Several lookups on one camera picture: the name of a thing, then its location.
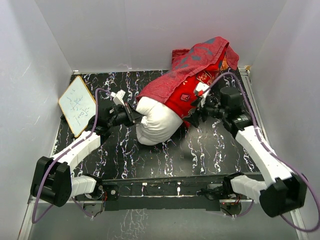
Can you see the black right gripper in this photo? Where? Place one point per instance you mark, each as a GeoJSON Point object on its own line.
{"type": "Point", "coordinates": [193, 118]}

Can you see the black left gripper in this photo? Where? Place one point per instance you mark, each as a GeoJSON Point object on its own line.
{"type": "Point", "coordinates": [132, 116]}

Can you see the white pillow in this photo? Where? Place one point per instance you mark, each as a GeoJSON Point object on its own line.
{"type": "Point", "coordinates": [158, 123]}

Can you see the red patterned pillowcase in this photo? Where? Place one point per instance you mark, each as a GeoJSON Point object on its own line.
{"type": "Point", "coordinates": [203, 63]}

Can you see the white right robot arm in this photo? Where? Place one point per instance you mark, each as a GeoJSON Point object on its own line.
{"type": "Point", "coordinates": [281, 190]}

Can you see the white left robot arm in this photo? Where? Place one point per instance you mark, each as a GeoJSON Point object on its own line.
{"type": "Point", "coordinates": [53, 181]}

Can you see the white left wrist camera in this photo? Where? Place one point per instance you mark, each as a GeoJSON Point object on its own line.
{"type": "Point", "coordinates": [118, 97]}

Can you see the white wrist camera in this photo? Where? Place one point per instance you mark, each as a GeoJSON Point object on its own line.
{"type": "Point", "coordinates": [201, 92]}
{"type": "Point", "coordinates": [118, 97]}

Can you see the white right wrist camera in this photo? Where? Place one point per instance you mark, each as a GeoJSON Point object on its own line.
{"type": "Point", "coordinates": [201, 92]}

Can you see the aluminium frame rail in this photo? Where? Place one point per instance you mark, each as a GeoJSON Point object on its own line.
{"type": "Point", "coordinates": [245, 76]}

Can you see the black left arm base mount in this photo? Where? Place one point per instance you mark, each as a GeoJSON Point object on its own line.
{"type": "Point", "coordinates": [110, 192]}

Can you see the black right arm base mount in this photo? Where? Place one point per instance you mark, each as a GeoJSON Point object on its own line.
{"type": "Point", "coordinates": [217, 192]}

